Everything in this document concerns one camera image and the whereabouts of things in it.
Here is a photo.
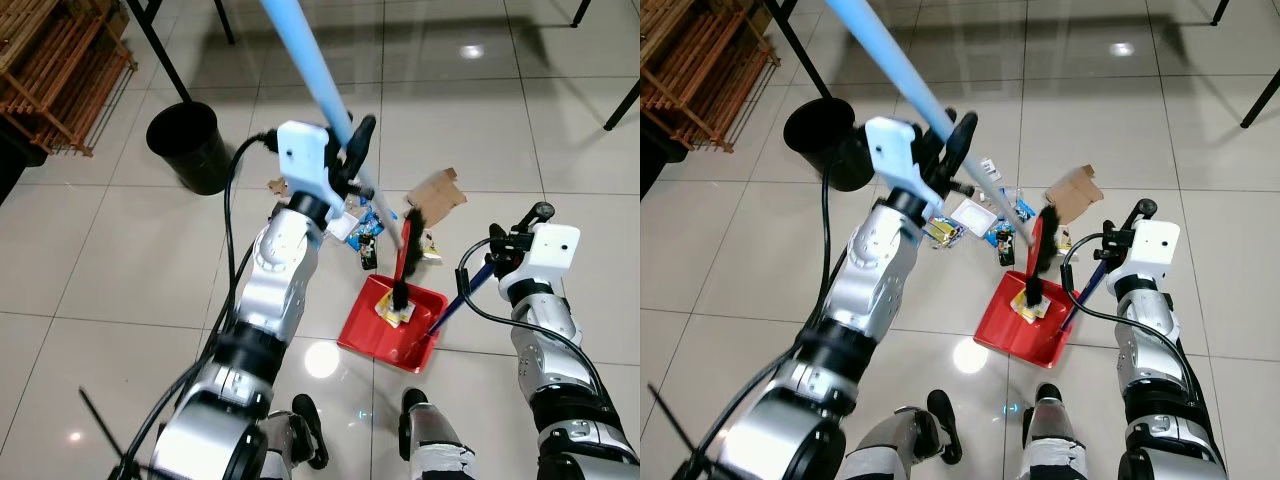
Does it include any robot left leg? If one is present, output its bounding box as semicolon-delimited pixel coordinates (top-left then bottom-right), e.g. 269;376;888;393
838;388;967;480
262;393;333;480

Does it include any robot right leg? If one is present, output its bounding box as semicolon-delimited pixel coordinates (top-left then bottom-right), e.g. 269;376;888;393
397;388;483;480
1018;382;1093;480

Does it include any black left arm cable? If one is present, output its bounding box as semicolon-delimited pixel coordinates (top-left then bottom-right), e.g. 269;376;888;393
688;128;873;480
118;130;283;480

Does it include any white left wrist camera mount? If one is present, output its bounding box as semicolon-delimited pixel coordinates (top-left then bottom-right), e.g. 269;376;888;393
864;116;947;202
275;121;347;207

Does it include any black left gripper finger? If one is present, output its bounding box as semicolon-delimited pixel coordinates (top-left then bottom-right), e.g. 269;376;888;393
343;113;379;169
945;108;981;171

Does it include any brown folded carton piece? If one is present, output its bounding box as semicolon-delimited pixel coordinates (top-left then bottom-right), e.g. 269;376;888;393
404;167;469;217
1043;164;1107;227

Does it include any thin black rod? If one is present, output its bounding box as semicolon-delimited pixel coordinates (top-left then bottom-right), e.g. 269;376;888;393
647;384;723;480
78;387;153;480

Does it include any blue plastic wrapper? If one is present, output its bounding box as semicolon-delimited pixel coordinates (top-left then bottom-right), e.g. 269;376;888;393
345;198;389;243
985;185;1033;247

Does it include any robot leg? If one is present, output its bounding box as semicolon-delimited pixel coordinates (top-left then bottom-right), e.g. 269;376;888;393
262;393;333;480
838;388;967;480
397;388;483;480
1018;382;1093;480

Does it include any broom with black bristles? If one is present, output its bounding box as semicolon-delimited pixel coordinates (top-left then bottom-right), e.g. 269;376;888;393
260;0;432;314
823;0;1064;309

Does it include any red long-handled dustpan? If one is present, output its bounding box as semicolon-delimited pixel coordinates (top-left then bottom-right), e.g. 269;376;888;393
337;203;557;375
972;198;1157;370

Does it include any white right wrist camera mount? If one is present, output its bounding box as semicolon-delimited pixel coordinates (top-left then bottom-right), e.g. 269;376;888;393
497;222;582;302
1111;219;1182;300

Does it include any yellow white crumpled packet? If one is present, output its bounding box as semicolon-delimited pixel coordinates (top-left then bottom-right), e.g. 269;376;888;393
1012;290;1051;323
374;293;417;327

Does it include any yellow blue snack packet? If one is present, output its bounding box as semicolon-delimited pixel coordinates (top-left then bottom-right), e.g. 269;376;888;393
925;217;967;247

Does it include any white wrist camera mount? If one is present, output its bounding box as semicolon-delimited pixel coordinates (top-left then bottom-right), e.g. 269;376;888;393
1111;219;1182;300
864;116;947;202
497;222;582;302
275;121;347;207

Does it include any wooden slatted rack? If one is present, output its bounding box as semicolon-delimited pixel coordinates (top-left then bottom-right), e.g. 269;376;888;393
640;0;782;154
0;0;139;159

